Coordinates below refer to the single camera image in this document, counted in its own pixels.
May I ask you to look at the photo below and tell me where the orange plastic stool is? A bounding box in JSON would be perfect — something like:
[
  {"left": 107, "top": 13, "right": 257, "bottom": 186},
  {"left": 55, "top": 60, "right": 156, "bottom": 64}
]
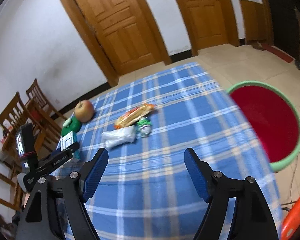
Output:
[{"left": 280, "top": 197, "right": 300, "bottom": 239}]

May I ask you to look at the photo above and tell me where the left wooden door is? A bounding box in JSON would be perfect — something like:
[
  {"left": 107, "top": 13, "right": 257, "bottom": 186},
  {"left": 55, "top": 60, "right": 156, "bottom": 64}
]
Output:
[{"left": 60, "top": 0, "right": 171, "bottom": 87}]

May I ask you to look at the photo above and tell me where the wooden chair far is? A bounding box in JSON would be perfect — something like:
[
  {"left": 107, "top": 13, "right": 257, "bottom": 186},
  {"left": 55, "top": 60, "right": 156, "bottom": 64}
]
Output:
[{"left": 26, "top": 79, "right": 67, "bottom": 120}]

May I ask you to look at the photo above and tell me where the wooden chair near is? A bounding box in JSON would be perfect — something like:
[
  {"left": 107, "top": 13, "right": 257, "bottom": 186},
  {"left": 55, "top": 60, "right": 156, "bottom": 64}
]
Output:
[{"left": 0, "top": 93, "right": 61, "bottom": 162}]

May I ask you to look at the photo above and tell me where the orange snack packet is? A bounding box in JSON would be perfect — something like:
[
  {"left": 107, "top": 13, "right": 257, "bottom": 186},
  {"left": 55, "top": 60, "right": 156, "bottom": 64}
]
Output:
[{"left": 114, "top": 103, "right": 155, "bottom": 129}]

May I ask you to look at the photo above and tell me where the blue plaid tablecloth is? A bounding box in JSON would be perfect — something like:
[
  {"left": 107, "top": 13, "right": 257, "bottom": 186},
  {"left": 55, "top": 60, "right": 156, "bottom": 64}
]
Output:
[{"left": 50, "top": 61, "right": 283, "bottom": 240}]

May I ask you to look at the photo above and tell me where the white teal medicine box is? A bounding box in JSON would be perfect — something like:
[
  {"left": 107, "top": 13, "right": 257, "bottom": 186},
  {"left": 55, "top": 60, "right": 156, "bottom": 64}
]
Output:
[{"left": 56, "top": 131, "right": 81, "bottom": 162}]

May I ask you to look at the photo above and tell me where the red yellow apple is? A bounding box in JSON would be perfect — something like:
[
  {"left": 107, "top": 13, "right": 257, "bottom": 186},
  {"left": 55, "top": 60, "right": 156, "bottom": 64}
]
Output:
[{"left": 74, "top": 100, "right": 95, "bottom": 123}]

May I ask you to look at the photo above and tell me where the wooden chair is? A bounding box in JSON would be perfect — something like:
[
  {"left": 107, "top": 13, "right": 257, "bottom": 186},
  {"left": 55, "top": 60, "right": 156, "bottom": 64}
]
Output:
[
  {"left": 0, "top": 93, "right": 61, "bottom": 162},
  {"left": 26, "top": 79, "right": 67, "bottom": 120}
]

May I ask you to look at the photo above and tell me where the right wooden door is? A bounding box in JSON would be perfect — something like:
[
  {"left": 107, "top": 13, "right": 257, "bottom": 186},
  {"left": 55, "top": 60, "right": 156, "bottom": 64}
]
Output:
[{"left": 176, "top": 0, "right": 239, "bottom": 56}]

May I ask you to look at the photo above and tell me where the green white toy figure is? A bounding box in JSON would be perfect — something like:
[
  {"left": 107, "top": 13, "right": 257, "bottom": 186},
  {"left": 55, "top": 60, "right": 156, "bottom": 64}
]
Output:
[{"left": 136, "top": 117, "right": 152, "bottom": 137}]

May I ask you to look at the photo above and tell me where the clear plastic bag roll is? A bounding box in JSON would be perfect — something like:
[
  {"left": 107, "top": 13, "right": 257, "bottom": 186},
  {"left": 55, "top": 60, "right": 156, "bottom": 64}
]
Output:
[{"left": 101, "top": 126, "right": 136, "bottom": 150}]

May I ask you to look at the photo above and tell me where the red basin green rim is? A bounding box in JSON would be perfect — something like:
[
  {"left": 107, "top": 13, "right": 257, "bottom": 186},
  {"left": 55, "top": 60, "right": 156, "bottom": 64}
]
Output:
[{"left": 227, "top": 81, "right": 300, "bottom": 173}]

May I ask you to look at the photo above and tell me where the green toy pepper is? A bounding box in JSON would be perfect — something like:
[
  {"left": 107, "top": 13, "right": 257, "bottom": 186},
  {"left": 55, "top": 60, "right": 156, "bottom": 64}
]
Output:
[{"left": 61, "top": 116, "right": 82, "bottom": 137}]

